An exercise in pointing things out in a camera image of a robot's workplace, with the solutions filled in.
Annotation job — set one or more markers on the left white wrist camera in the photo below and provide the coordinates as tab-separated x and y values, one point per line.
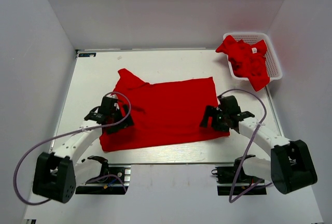
113	98

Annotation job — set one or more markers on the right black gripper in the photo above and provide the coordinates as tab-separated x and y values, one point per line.
211	111

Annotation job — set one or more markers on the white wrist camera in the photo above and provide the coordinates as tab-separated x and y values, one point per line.
220	97
113	98

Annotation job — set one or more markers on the red t shirt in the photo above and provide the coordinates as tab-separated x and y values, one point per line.
165	113

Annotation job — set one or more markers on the white plastic basket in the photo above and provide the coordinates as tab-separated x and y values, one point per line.
272	63

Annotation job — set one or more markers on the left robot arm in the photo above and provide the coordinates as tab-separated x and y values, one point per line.
59	173

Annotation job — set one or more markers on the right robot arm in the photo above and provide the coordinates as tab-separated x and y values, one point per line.
289	167

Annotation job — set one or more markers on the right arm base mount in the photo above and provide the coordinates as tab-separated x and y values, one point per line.
228	182

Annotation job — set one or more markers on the blue table label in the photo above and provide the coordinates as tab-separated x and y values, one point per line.
86	55

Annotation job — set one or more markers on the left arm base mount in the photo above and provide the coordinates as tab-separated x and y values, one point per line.
117	184

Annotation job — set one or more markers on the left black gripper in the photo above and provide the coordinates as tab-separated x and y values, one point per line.
128	123

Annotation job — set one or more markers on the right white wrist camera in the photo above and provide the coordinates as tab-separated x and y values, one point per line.
220	97

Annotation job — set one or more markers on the red t shirts pile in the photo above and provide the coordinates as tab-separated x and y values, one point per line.
247	61

